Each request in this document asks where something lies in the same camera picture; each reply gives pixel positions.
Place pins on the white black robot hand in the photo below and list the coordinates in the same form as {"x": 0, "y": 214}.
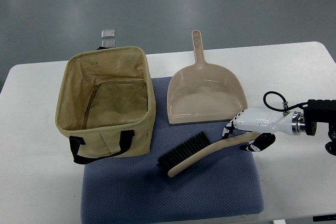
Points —
{"x": 265, "y": 123}

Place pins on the beige hand brush black bristles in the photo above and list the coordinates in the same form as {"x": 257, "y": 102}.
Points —
{"x": 195, "y": 148}

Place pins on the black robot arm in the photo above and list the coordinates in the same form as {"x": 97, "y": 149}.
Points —
{"x": 314, "y": 111}

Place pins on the beige plastic dustpan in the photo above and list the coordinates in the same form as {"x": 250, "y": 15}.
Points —
{"x": 204, "y": 92}

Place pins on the black table control panel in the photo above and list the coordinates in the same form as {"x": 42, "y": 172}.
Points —
{"x": 324, "y": 218}

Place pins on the blue textured mat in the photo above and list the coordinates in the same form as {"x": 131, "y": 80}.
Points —
{"x": 136, "y": 190}

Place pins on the upper clear floor marker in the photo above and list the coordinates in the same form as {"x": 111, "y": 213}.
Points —
{"x": 108, "y": 33}

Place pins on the yellow fabric bag black handles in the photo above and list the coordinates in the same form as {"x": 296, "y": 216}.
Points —
{"x": 106, "y": 105}

